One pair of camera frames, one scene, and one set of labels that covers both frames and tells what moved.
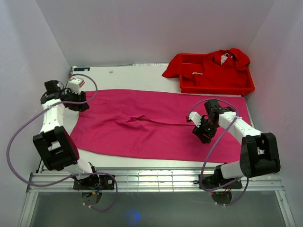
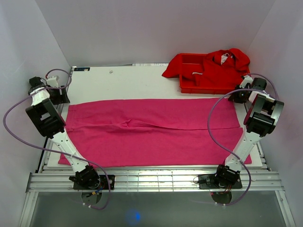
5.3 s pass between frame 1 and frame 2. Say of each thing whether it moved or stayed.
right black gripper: moved
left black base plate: stayed
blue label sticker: stayed
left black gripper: moved
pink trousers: moved
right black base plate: stayed
